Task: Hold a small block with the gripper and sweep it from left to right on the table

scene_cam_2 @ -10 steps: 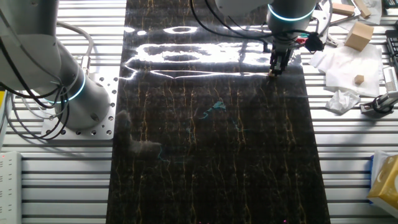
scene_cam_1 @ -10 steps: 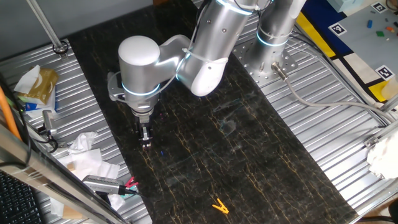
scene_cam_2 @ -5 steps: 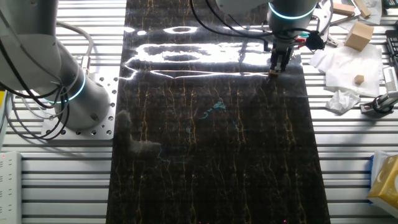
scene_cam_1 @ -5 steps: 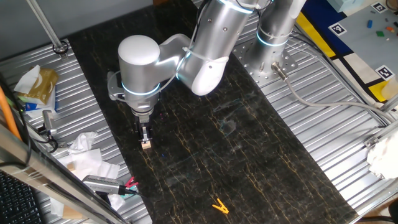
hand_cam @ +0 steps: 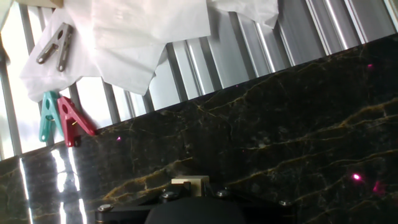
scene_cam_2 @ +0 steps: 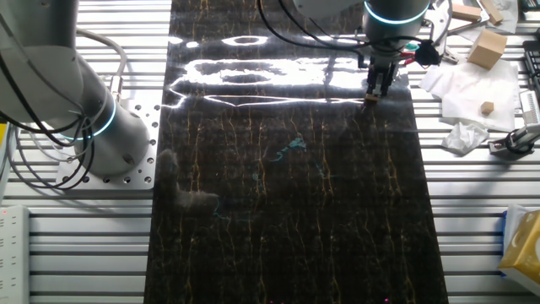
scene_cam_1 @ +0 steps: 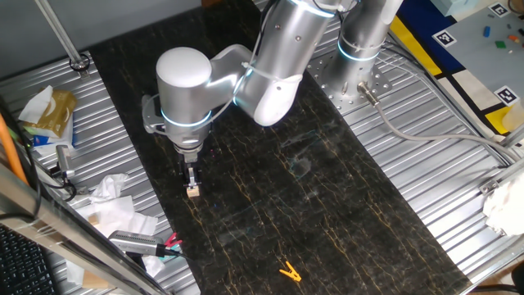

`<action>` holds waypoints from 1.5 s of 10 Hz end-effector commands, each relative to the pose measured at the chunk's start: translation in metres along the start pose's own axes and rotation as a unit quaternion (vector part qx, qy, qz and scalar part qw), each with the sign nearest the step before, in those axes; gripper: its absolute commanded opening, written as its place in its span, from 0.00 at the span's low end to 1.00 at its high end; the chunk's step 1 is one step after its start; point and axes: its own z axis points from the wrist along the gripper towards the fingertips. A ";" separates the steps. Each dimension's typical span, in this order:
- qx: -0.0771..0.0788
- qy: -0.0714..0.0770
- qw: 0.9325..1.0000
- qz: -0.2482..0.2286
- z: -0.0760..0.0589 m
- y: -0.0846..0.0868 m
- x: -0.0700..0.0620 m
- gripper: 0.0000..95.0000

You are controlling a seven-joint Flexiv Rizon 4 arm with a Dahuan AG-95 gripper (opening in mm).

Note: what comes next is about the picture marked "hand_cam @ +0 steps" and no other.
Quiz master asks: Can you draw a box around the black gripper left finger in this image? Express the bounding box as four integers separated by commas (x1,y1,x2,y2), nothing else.
95,182,191,224

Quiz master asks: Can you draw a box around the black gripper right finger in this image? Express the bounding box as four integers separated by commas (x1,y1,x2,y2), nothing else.
203,183,296,224

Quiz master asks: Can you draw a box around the small wooden cube block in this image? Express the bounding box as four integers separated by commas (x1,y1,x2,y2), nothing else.
170,175,210,197

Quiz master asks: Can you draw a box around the black gold-veined marble mat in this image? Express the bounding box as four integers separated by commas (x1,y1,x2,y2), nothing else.
0,32,398,224

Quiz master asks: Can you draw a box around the red clothespin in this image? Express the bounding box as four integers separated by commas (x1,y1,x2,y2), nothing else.
57,95,97,147

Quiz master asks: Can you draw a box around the teal clothespin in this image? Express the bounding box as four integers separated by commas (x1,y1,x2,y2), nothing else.
39,90,65,143

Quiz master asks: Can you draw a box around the grey clothespin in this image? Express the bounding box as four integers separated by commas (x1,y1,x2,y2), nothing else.
35,22,75,73

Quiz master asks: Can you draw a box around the crumpled white tissue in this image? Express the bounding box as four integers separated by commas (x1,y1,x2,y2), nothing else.
206,0,280,29

